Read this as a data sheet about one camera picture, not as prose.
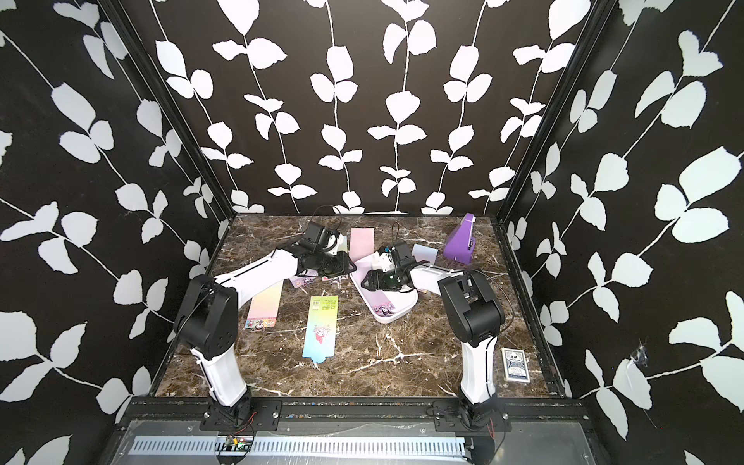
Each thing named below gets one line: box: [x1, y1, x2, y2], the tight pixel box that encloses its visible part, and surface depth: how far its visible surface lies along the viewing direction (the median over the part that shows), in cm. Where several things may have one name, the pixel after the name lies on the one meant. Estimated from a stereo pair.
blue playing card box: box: [500, 346, 530, 383], surface depth 83 cm
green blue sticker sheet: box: [302, 295, 340, 364], surface depth 92 cm
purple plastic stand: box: [443, 213, 476, 265], surface depth 103 cm
